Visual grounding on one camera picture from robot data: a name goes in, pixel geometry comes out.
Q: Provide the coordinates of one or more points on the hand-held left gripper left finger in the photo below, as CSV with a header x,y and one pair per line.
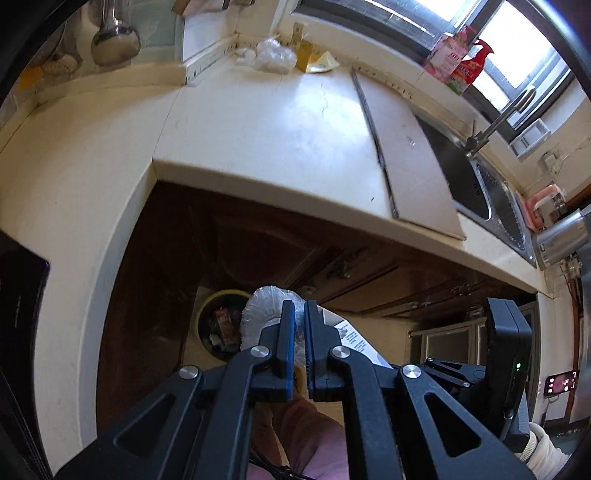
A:
x,y
288,341

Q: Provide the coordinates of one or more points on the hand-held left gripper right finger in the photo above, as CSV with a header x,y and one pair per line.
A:
x,y
311,341

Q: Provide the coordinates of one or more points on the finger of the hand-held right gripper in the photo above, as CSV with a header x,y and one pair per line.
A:
x,y
455,371

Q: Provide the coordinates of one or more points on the clear plastic wrap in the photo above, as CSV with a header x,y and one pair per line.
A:
x,y
263,309

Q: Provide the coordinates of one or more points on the white printed carton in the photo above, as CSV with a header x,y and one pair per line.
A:
x,y
355,341

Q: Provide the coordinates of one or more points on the yellow rimmed trash bin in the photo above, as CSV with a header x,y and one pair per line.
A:
x,y
217,318

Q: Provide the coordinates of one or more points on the person's right forearm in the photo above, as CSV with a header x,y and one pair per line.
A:
x,y
542,450

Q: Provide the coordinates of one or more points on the metal framed cabinet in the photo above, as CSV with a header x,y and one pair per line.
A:
x,y
450,344

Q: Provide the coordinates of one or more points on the smartphone with lit screen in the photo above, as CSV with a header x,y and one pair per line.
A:
x,y
562,383

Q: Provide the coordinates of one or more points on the person's pink trouser leg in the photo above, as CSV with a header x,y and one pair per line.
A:
x,y
304,438

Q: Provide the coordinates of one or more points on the stainless steel pot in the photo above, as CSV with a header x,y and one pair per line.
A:
x,y
561,240

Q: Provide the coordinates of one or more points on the brown wooden cabinet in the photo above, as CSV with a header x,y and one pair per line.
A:
x,y
184,240

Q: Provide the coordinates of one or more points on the pink soap dish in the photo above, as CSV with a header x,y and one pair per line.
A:
x,y
540,207

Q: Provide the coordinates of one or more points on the stainless steel sink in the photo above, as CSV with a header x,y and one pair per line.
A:
x,y
489,198

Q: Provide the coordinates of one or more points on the brown cardboard sheet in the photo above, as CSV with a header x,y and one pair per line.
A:
x,y
411,152

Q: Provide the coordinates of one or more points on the metal faucet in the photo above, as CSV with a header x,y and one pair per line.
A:
x,y
501,120

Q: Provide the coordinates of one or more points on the black induction cooktop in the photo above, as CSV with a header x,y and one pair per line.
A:
x,y
21,323

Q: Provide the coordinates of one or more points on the red spray bottle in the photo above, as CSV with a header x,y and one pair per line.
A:
x,y
471,69

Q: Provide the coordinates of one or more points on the white plastic bag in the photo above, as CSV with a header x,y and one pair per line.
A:
x,y
276,55

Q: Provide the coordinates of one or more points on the crumpled white tissue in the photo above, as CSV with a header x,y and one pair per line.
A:
x,y
245,56

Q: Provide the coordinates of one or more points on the brown paper bag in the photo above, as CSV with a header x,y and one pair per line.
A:
x,y
302,48

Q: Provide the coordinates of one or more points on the dark framed window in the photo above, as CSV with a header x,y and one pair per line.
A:
x,y
415,27

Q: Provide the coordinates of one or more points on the stainless steel ladle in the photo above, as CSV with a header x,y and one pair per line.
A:
x,y
115,44

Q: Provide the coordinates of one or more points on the white mesh scrubber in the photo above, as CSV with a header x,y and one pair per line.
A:
x,y
60,65

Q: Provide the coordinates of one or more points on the yellow cloth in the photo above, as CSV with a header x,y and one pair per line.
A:
x,y
33,74

